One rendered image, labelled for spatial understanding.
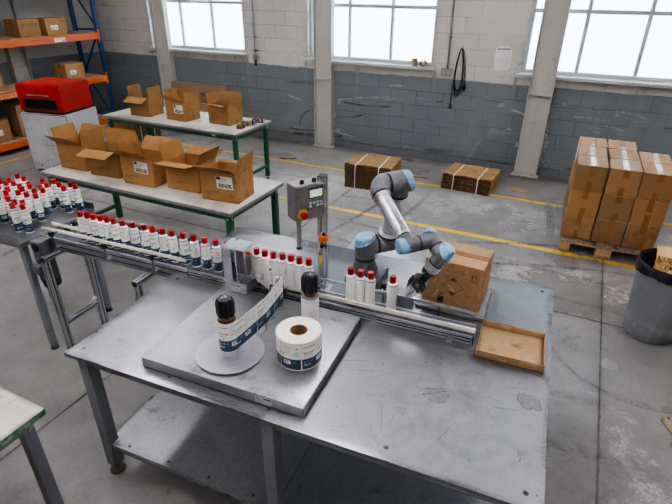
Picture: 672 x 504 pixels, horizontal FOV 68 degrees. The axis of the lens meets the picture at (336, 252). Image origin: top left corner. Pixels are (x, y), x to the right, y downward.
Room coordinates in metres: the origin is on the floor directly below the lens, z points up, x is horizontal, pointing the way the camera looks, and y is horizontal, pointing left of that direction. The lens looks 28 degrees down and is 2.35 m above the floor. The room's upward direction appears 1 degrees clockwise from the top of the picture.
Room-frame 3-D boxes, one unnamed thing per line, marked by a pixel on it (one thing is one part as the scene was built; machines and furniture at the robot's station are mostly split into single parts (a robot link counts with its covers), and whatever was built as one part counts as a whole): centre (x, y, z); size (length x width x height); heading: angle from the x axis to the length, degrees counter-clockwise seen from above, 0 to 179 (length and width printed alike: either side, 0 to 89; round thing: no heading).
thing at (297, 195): (2.39, 0.16, 1.38); 0.17 x 0.10 x 0.19; 123
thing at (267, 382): (1.90, 0.37, 0.86); 0.80 x 0.67 x 0.05; 68
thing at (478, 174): (6.33, -1.78, 0.11); 0.65 x 0.54 x 0.22; 62
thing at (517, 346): (1.90, -0.84, 0.85); 0.30 x 0.26 x 0.04; 68
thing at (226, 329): (1.78, 0.47, 1.04); 0.09 x 0.09 x 0.29
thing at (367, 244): (2.51, -0.17, 1.06); 0.13 x 0.12 x 0.14; 111
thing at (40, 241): (2.89, 1.93, 0.71); 0.15 x 0.12 x 0.34; 158
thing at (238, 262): (2.34, 0.51, 1.01); 0.14 x 0.13 x 0.26; 68
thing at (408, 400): (2.13, 0.01, 0.82); 2.10 x 1.50 x 0.02; 68
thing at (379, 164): (6.40, -0.49, 0.16); 0.65 x 0.54 x 0.32; 69
